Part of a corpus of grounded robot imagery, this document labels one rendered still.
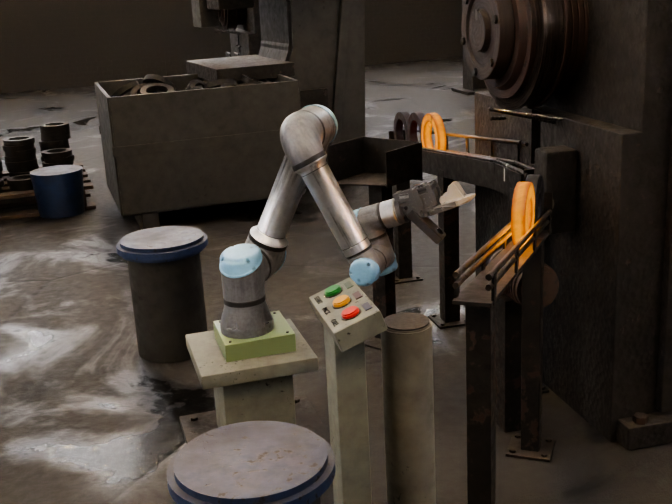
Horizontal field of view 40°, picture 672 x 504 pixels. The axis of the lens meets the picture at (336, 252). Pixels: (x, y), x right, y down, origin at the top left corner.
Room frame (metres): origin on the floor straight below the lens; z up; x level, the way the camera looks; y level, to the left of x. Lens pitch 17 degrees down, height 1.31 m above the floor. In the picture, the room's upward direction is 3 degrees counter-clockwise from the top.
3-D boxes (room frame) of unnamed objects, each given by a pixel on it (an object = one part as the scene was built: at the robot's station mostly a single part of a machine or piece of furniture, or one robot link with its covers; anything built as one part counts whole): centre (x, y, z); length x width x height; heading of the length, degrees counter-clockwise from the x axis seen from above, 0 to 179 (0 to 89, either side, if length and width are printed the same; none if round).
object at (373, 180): (3.17, -0.15, 0.36); 0.26 x 0.20 x 0.72; 49
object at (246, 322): (2.43, 0.26, 0.40); 0.15 x 0.15 x 0.10
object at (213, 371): (2.43, 0.26, 0.28); 0.32 x 0.32 x 0.04; 16
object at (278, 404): (2.43, 0.26, 0.13); 0.40 x 0.40 x 0.26; 16
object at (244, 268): (2.44, 0.26, 0.52); 0.13 x 0.12 x 0.14; 162
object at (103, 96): (5.27, 0.76, 0.39); 1.03 x 0.83 x 0.79; 108
